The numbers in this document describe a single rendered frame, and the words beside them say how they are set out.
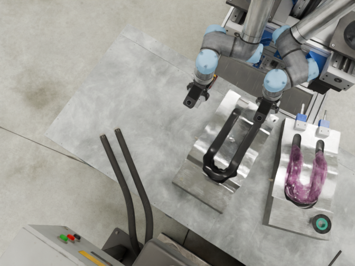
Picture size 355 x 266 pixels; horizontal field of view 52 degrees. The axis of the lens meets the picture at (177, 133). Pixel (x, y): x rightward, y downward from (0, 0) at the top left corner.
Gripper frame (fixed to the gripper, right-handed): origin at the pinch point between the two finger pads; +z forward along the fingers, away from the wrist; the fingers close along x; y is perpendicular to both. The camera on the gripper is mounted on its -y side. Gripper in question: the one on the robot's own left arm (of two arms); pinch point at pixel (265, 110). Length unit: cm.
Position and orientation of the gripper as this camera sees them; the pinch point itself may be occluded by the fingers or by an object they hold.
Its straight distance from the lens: 166.6
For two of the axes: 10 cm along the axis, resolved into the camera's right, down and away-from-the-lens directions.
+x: -8.4, -4.9, 2.5
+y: 5.2, -8.5, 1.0
